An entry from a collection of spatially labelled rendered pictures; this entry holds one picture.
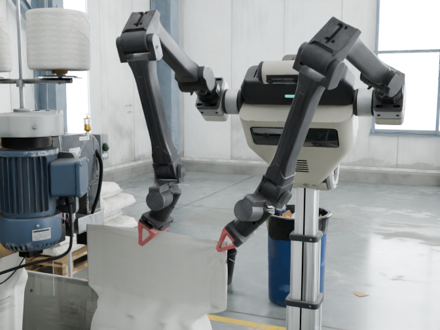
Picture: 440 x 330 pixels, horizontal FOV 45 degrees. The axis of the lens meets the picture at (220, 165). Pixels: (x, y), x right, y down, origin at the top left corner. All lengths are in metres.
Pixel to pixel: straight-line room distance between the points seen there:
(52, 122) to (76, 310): 1.11
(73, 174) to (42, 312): 1.15
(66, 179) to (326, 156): 0.89
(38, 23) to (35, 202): 0.45
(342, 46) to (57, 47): 0.71
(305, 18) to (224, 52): 1.62
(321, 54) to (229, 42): 8.87
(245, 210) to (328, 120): 0.50
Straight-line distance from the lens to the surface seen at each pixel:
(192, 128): 10.36
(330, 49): 1.24
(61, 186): 1.35
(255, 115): 1.80
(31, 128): 1.31
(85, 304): 2.24
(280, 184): 1.39
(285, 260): 3.74
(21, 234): 1.37
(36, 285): 2.37
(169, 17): 10.38
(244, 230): 1.46
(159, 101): 1.47
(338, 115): 1.74
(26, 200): 1.36
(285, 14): 9.82
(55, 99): 7.47
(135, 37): 1.41
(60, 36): 1.44
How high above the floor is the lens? 1.46
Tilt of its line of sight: 7 degrees down
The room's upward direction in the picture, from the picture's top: straight up
